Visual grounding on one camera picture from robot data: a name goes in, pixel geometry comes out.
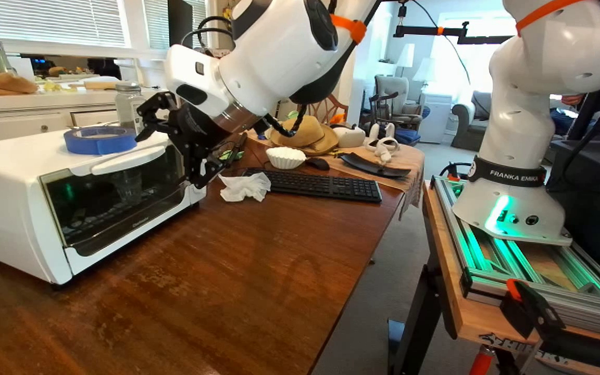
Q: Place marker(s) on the window blinds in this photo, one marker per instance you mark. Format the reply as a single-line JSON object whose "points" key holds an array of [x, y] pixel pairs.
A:
{"points": [[55, 21]]}

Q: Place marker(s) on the crumpled white tissue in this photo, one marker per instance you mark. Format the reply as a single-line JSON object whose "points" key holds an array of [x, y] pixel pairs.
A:
{"points": [[245, 187]]}

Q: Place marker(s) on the white paper coffee filter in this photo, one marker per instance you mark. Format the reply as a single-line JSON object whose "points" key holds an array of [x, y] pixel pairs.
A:
{"points": [[285, 158]]}

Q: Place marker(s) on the white headset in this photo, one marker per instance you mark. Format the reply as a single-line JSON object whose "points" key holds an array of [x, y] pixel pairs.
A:
{"points": [[349, 136]]}

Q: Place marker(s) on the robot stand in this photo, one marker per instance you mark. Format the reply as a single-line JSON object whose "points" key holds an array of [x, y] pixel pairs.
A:
{"points": [[453, 291]]}

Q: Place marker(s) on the armchair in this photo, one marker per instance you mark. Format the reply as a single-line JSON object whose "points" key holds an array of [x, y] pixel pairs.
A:
{"points": [[401, 101]]}

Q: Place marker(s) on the pair of table lamps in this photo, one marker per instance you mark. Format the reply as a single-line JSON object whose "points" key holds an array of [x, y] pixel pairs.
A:
{"points": [[407, 57]]}

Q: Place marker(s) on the straw hat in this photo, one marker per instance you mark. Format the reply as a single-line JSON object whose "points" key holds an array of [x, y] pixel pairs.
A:
{"points": [[308, 136]]}

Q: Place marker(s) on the glass jar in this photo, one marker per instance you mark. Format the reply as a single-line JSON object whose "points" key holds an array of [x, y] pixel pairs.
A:
{"points": [[128, 107]]}

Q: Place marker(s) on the toaster oven door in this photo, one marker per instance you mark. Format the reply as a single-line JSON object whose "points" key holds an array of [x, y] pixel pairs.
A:
{"points": [[112, 203]]}

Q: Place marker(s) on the black computer mouse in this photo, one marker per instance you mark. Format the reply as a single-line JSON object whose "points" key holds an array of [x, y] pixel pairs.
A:
{"points": [[317, 163]]}

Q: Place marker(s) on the wooden chair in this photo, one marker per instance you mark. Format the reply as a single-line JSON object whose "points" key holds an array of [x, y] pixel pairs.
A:
{"points": [[328, 109]]}

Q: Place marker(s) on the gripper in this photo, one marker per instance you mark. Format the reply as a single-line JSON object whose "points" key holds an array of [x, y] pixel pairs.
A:
{"points": [[201, 130]]}

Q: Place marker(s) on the white hand controllers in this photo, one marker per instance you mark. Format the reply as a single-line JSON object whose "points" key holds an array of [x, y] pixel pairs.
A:
{"points": [[383, 148]]}

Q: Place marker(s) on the black keyboard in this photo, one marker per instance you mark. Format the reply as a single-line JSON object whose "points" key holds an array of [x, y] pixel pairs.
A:
{"points": [[321, 185]]}

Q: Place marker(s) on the grey sofa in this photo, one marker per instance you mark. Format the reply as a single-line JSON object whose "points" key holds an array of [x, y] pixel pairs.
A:
{"points": [[472, 122]]}

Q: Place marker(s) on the black clamp with orange tip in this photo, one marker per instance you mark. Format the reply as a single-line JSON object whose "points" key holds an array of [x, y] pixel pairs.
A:
{"points": [[532, 310]]}

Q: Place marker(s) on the blue tape roll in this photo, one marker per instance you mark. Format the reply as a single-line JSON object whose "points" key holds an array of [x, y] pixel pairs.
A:
{"points": [[99, 143]]}

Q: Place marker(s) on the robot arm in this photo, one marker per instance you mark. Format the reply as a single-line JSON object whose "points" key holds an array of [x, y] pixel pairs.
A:
{"points": [[513, 135]]}

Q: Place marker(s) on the white toaster oven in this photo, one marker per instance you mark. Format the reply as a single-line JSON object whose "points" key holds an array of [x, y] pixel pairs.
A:
{"points": [[8, 203]]}

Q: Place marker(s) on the black tray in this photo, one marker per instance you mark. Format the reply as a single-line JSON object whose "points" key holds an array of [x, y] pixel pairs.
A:
{"points": [[375, 166]]}

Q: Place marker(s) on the camera on mount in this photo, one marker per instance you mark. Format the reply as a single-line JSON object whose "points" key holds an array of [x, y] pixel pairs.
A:
{"points": [[435, 31]]}

